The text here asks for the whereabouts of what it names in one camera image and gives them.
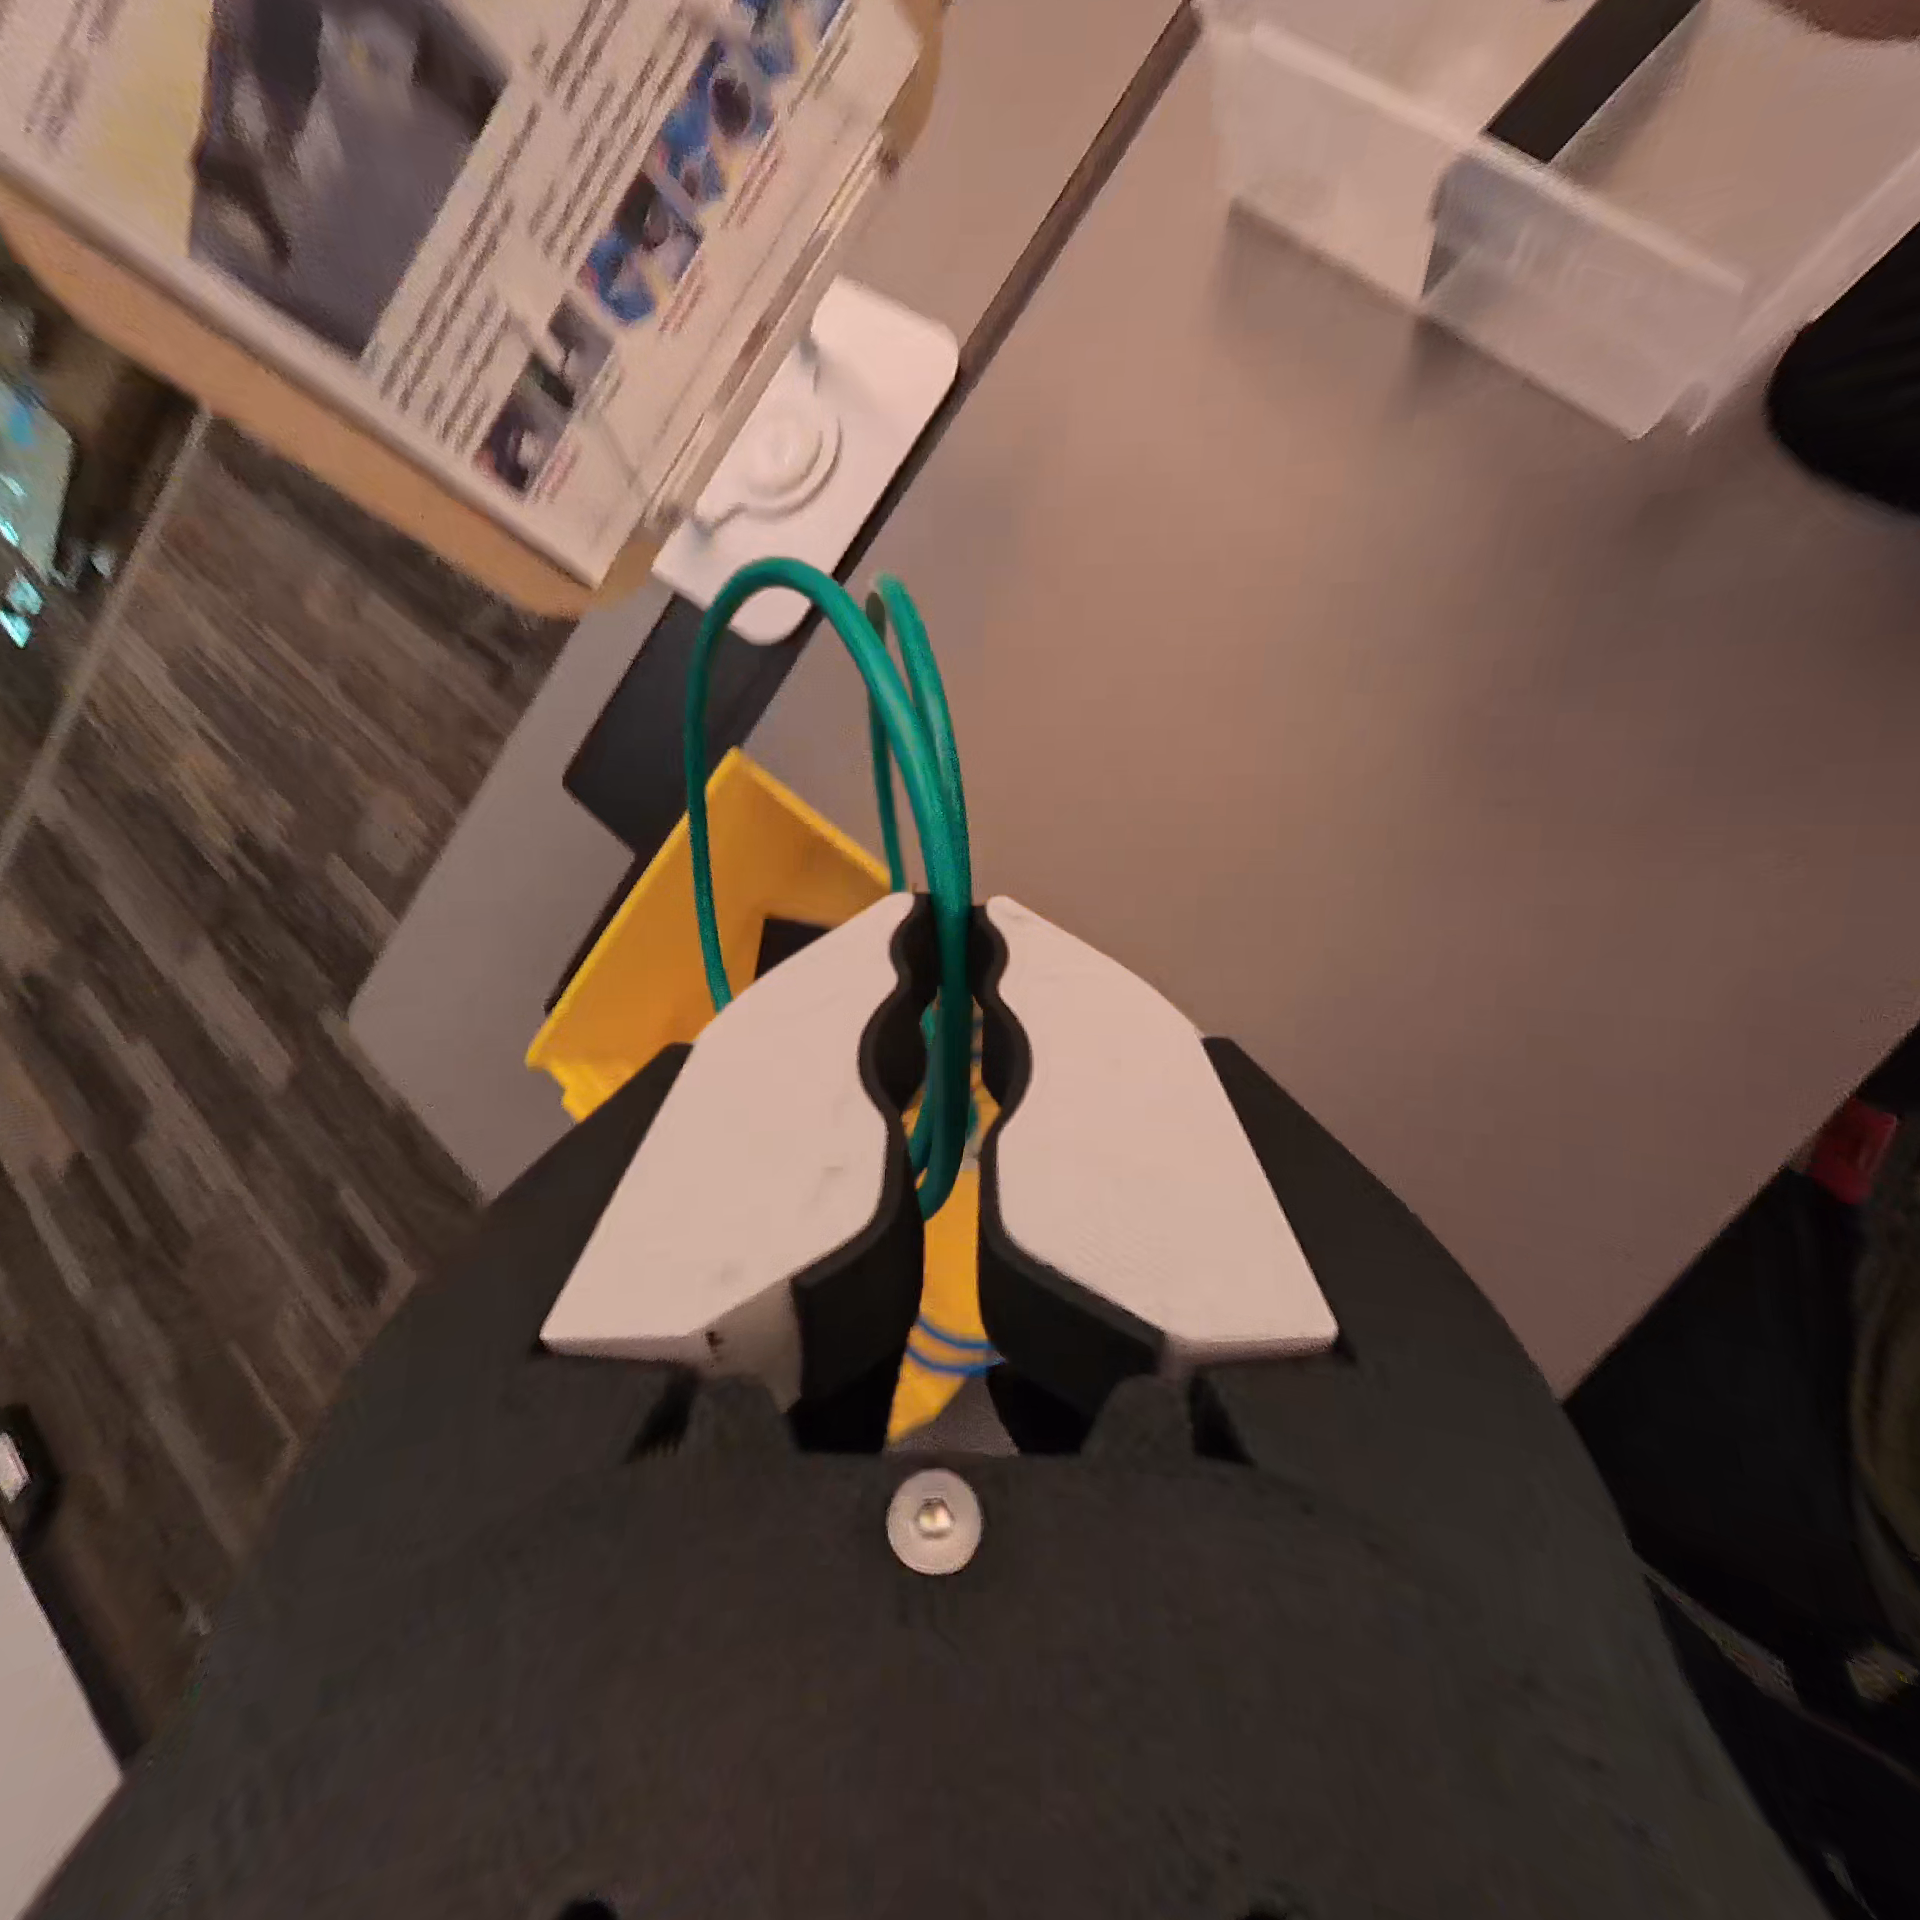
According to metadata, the green ethernet cable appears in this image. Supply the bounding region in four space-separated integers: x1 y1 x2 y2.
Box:
685 557 981 1220

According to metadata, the clear acrylic tray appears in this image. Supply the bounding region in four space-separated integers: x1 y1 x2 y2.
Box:
1199 0 1920 442

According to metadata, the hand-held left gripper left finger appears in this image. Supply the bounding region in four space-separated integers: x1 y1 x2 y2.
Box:
540 892 923 1448

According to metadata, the white sheet stand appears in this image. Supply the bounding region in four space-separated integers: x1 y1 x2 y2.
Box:
651 276 962 646

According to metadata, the instruction sheet on stand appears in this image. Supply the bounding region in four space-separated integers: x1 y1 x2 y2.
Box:
0 0 951 620

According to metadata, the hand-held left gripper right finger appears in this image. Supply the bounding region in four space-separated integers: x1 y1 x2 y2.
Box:
979 895 1339 1453

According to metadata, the printed instruction sheet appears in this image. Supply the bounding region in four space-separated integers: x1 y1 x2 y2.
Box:
0 0 921 588

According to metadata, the person's leg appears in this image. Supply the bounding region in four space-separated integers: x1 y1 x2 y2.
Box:
1559 1025 1920 1920

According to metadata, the yellow plastic bin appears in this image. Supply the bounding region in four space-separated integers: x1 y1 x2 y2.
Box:
525 748 995 1448

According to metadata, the black mesh wrist rest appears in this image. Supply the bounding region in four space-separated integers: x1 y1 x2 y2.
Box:
1767 269 1920 514

